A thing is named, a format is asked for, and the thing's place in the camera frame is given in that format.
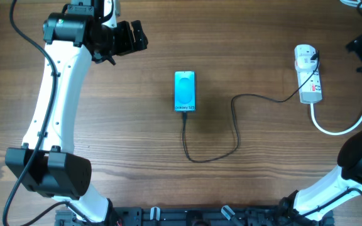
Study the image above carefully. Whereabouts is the black USB charging cable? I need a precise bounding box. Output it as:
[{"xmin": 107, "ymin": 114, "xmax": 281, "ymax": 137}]
[{"xmin": 181, "ymin": 50, "xmax": 321, "ymax": 164}]

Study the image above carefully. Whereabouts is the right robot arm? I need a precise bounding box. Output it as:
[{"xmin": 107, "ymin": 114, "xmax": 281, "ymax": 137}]
[{"xmin": 274, "ymin": 131, "xmax": 362, "ymax": 225}]

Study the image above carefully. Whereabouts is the white power strip cord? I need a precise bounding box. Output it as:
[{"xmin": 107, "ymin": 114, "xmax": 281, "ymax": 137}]
[{"xmin": 309, "ymin": 0, "xmax": 362, "ymax": 136}]

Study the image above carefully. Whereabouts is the Galaxy S25 smartphone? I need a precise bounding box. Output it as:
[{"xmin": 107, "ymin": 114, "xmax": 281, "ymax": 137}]
[{"xmin": 174, "ymin": 71, "xmax": 196, "ymax": 112}]

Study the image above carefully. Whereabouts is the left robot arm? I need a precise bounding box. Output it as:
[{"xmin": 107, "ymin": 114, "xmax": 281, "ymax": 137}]
[{"xmin": 5, "ymin": 0, "xmax": 148, "ymax": 225}]

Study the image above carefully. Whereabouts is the white power strip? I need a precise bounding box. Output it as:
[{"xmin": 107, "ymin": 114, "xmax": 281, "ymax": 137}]
[{"xmin": 294, "ymin": 44, "xmax": 322, "ymax": 104}]

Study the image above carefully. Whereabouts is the white charger plug adapter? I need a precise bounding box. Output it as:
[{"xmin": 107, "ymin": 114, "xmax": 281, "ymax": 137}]
[{"xmin": 295, "ymin": 55, "xmax": 318, "ymax": 72}]

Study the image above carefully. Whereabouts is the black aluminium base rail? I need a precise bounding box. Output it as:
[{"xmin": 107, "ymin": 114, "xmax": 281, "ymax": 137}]
[{"xmin": 54, "ymin": 205, "xmax": 335, "ymax": 226}]

